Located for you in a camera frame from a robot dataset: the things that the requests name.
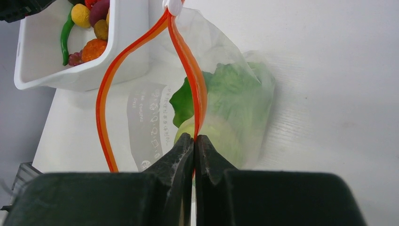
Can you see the yellow bell pepper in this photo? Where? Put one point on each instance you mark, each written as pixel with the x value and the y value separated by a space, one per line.
pixel 108 17

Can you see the yellow lemon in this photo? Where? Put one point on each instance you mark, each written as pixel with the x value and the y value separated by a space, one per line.
pixel 80 15

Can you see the red grapes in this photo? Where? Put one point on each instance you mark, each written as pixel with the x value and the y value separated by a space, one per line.
pixel 75 59

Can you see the white plastic bin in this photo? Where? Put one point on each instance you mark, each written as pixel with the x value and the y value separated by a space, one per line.
pixel 39 59

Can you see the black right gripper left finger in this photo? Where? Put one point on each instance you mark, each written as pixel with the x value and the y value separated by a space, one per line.
pixel 157 196

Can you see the green lettuce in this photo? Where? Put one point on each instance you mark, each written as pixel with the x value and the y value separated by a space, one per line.
pixel 242 96

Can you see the green round fruit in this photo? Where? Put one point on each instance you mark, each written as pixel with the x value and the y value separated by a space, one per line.
pixel 224 140

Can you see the clear orange zip bag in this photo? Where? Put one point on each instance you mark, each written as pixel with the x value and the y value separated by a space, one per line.
pixel 200 47

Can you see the purple sweet potato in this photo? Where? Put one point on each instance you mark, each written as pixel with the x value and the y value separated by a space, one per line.
pixel 99 11

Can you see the orange tangerine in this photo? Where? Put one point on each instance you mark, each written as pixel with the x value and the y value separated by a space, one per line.
pixel 93 50

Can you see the brown potato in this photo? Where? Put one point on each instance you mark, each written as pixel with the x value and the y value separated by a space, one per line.
pixel 101 30

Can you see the red tomato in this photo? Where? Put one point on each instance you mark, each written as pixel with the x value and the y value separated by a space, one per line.
pixel 90 3

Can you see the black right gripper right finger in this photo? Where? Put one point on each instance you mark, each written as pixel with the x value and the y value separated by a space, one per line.
pixel 227 196

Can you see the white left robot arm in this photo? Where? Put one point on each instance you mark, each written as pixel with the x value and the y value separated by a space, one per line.
pixel 15 10

